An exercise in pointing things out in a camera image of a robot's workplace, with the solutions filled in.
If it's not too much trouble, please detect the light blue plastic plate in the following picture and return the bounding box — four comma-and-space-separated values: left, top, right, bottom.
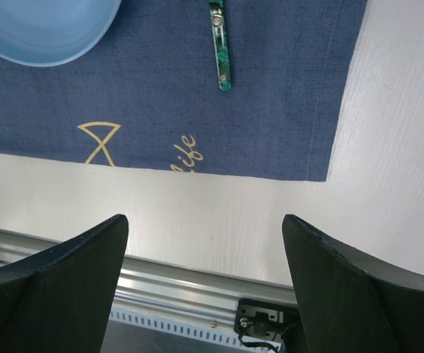
0, 0, 121, 67

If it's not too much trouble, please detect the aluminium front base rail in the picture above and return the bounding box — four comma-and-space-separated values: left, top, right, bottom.
0, 224, 301, 324

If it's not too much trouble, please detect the slotted cable duct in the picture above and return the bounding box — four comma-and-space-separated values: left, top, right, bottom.
102, 308, 270, 352

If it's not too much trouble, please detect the spoon with green handle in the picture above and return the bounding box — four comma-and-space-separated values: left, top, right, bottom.
208, 0, 231, 92

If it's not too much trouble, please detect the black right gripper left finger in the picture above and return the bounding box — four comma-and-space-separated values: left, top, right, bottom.
0, 215, 129, 352

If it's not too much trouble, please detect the blue fish-print placemat cloth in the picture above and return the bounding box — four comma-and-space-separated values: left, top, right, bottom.
0, 1, 367, 182

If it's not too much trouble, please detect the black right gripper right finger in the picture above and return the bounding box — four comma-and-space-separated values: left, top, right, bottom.
282, 215, 424, 352

